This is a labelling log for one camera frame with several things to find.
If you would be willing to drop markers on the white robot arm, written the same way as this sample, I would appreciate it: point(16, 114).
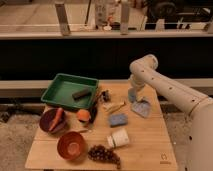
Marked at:
point(190, 101)

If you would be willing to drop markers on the white plastic cup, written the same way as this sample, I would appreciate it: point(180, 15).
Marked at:
point(118, 138)

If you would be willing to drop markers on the blue sponge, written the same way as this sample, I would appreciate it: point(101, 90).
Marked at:
point(117, 120)

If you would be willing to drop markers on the dark purple bowl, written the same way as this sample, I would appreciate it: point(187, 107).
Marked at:
point(46, 121)

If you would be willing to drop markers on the bunch of dark grapes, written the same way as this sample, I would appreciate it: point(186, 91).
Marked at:
point(100, 153)

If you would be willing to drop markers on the pale yellow utensil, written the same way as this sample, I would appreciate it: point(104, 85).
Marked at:
point(113, 106)

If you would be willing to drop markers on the grey blue towel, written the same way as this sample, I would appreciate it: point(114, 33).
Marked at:
point(142, 108)

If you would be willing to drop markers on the green plastic tray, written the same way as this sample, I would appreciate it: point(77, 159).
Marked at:
point(61, 89)

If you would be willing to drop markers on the orange carrot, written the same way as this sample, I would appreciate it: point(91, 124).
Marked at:
point(56, 118)

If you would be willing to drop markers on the orange wooden bowl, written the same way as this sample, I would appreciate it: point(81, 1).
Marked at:
point(71, 145)

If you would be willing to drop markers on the dark rectangular block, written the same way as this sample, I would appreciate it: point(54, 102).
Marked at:
point(80, 94)

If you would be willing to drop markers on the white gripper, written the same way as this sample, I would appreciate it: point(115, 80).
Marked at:
point(133, 95)

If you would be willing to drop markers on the orange fruit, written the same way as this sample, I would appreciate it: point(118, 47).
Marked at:
point(83, 115)

